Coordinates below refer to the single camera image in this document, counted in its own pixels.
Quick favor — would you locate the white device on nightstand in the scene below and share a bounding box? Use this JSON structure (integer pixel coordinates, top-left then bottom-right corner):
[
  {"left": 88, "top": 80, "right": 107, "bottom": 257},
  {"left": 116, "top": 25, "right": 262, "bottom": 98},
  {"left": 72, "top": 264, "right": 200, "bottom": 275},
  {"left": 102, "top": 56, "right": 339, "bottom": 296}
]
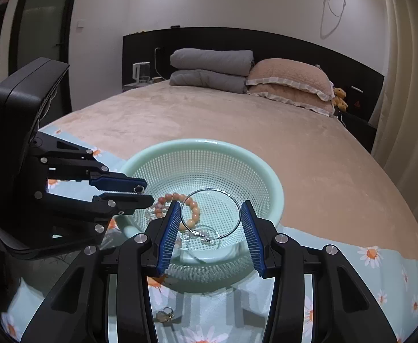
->
[{"left": 132, "top": 61, "right": 151, "bottom": 84}]

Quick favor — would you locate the cream curtain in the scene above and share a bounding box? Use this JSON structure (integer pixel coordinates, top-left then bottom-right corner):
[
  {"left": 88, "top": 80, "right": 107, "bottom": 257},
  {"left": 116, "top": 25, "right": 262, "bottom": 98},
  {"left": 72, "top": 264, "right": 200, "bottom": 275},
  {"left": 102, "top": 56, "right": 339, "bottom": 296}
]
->
[{"left": 369, "top": 0, "right": 418, "bottom": 222}]

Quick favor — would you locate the beige bed blanket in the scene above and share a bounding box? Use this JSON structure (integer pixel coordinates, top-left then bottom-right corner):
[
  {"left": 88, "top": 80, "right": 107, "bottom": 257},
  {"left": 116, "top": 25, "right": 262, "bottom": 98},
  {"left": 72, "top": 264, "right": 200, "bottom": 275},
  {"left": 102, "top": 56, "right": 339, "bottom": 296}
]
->
[{"left": 53, "top": 82, "right": 418, "bottom": 260}]

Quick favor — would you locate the small silver hoop bangle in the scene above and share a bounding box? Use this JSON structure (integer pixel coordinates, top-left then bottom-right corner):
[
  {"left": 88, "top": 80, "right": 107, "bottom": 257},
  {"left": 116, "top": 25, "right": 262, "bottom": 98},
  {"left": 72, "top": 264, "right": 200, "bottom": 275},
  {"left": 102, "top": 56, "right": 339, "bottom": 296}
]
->
[{"left": 182, "top": 225, "right": 221, "bottom": 250}]

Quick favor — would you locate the black headboard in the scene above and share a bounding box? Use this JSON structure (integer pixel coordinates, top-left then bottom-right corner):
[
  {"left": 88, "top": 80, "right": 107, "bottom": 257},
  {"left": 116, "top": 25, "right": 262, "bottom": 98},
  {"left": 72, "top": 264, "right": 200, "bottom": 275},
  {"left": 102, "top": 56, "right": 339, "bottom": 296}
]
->
[{"left": 122, "top": 26, "right": 384, "bottom": 152}]

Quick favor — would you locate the beige ruffled pillow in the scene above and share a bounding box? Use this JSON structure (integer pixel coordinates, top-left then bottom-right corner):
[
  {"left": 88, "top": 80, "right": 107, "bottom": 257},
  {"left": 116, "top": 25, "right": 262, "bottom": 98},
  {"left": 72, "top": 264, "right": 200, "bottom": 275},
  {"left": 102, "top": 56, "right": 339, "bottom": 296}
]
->
[
  {"left": 248, "top": 84, "right": 334, "bottom": 117},
  {"left": 245, "top": 58, "right": 334, "bottom": 101}
]

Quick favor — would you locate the upper beige ruffled pillow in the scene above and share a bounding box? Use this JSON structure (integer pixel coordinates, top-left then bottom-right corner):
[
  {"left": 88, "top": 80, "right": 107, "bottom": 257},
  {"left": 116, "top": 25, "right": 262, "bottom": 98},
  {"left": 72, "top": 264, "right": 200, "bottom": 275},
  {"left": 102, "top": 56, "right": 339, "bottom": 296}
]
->
[{"left": 245, "top": 58, "right": 334, "bottom": 101}]

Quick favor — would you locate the white wall cable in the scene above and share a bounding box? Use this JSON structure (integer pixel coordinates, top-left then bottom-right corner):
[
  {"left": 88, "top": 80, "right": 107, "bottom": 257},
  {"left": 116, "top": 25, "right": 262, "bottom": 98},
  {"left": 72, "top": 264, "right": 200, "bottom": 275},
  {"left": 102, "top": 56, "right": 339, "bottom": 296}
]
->
[{"left": 318, "top": 0, "right": 349, "bottom": 41}]

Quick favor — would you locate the lower beige ruffled pillow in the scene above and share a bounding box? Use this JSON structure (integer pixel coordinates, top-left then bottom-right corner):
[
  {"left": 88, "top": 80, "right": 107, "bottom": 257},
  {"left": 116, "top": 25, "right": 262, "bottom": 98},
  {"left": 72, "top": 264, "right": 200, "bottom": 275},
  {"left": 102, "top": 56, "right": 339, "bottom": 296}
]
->
[{"left": 248, "top": 84, "right": 334, "bottom": 117}]

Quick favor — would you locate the daisy print blue cloth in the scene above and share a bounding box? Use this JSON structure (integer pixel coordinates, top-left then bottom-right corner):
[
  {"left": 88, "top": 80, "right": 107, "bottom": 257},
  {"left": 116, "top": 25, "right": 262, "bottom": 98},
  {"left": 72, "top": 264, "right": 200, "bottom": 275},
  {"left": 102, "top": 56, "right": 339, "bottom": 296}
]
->
[{"left": 0, "top": 139, "right": 418, "bottom": 342}]

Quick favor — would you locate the dark door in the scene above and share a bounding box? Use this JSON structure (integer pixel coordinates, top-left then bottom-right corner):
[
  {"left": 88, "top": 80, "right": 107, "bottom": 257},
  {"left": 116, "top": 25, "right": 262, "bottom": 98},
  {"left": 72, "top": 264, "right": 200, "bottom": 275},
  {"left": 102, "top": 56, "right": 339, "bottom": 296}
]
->
[{"left": 0, "top": 0, "right": 85, "bottom": 115}]

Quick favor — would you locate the mint green plastic basket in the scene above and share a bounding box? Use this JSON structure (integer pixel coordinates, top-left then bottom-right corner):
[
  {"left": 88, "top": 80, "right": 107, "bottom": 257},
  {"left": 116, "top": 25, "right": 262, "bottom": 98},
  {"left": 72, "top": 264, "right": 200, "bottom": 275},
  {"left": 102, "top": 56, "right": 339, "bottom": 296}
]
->
[{"left": 121, "top": 139, "right": 285, "bottom": 293}]

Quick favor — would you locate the orange bead bracelet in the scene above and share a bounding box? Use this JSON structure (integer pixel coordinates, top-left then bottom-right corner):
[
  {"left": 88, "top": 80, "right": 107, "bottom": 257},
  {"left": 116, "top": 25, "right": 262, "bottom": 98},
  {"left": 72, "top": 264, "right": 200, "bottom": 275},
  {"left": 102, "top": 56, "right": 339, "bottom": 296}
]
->
[{"left": 153, "top": 192, "right": 202, "bottom": 232}]

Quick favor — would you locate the large silver hoop bangle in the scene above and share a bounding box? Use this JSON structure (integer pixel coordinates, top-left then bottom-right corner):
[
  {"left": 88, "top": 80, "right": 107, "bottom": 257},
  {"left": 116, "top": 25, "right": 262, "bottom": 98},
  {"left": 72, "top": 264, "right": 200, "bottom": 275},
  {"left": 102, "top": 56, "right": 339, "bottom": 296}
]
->
[{"left": 179, "top": 188, "right": 241, "bottom": 240}]

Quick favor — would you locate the small brown teddy bear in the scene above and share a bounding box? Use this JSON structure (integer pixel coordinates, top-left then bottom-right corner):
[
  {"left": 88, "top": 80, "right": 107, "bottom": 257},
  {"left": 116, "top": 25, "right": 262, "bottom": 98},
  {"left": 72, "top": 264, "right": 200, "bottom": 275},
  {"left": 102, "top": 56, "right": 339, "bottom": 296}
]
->
[{"left": 332, "top": 87, "right": 348, "bottom": 111}]

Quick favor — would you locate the grey folded blanket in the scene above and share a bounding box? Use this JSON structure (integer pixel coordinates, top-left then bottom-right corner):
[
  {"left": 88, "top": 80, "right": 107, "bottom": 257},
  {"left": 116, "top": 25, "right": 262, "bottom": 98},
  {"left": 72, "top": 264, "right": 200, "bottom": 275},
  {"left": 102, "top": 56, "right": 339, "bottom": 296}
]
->
[
  {"left": 169, "top": 70, "right": 247, "bottom": 94},
  {"left": 170, "top": 48, "right": 254, "bottom": 77}
]

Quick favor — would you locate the upper grey folded blanket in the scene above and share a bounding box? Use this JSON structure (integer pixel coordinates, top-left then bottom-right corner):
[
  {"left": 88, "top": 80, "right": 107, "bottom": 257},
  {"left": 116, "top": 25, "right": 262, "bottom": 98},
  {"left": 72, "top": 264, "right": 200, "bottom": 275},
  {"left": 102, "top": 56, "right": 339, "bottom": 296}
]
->
[{"left": 170, "top": 48, "right": 254, "bottom": 77}]

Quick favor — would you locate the lower grey folded blanket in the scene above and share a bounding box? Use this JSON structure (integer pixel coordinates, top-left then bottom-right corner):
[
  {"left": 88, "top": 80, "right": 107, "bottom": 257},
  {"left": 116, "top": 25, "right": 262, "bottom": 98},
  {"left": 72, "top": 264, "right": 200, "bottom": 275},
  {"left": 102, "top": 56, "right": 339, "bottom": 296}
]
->
[{"left": 169, "top": 70, "right": 247, "bottom": 94}]

